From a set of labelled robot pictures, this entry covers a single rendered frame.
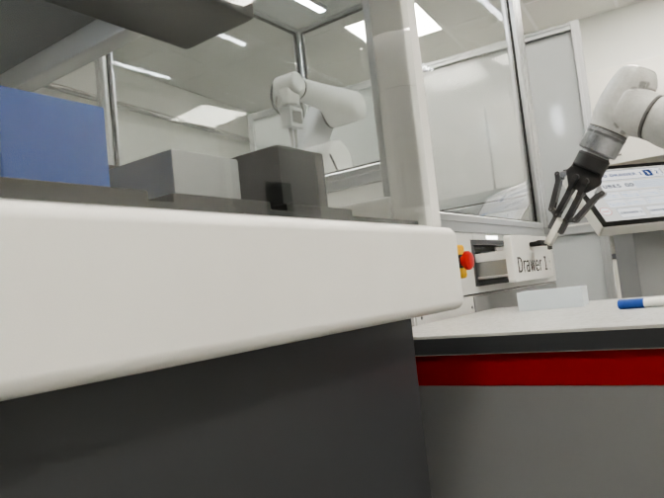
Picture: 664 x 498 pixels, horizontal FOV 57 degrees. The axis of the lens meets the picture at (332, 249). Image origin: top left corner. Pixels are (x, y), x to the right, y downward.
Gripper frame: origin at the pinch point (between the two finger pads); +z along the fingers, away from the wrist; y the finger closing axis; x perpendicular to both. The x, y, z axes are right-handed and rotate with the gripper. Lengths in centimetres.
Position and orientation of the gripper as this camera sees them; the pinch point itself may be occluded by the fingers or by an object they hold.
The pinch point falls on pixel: (554, 231)
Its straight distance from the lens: 159.5
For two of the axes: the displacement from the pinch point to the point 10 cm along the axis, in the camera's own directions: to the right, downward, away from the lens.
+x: -5.7, 0.0, -8.2
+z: -3.8, 8.9, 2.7
